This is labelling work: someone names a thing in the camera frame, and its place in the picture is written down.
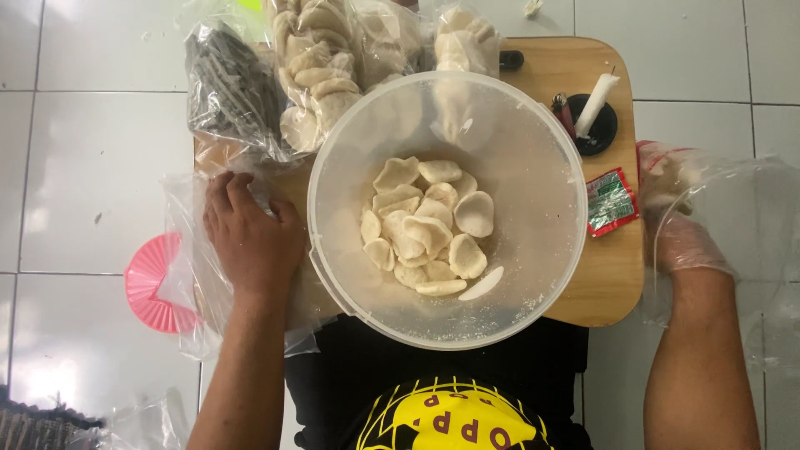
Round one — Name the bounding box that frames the person's left hand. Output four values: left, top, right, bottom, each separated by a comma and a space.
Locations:
203, 172, 307, 298

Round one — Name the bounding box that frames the person's right hand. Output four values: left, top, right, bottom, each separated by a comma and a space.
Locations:
639, 147, 737, 276

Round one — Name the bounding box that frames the handful of white crackers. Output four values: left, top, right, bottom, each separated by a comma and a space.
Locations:
642, 149, 701, 213

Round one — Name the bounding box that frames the clear plastic bag red stripe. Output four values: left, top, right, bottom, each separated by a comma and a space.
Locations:
636, 140, 800, 376

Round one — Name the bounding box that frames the stack of clear plastic bags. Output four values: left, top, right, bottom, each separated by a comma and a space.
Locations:
159, 170, 323, 361

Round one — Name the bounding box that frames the red green sachet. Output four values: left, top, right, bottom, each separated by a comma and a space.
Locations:
585, 167, 641, 238

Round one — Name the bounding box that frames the black round candle holder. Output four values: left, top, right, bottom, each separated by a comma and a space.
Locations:
565, 94, 620, 157

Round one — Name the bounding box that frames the white candle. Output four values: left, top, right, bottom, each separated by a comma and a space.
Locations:
574, 65, 621, 140

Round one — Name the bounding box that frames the red lighter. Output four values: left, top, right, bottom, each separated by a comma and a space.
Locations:
551, 92, 578, 140

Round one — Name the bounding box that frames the clear round plastic tub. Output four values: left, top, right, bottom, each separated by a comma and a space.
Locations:
306, 70, 588, 351

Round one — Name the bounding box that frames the pile of white raw crackers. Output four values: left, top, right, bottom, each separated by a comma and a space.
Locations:
359, 156, 506, 302

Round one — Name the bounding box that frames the small bag of white crackers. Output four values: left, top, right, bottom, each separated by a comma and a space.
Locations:
431, 3, 505, 80

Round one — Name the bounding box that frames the black shirt yellow print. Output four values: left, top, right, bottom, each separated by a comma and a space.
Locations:
284, 315, 592, 450

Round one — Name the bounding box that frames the cloudy bag of white crackers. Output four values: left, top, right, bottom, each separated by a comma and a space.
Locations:
350, 0, 433, 90

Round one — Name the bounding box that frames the large bag of white crackers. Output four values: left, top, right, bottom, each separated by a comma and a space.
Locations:
265, 0, 367, 155

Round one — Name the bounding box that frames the bag of dark crackers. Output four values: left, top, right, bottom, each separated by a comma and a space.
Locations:
184, 22, 296, 165

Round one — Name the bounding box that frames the crumpled clear plastic wrap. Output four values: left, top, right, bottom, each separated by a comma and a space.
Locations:
69, 387, 192, 450

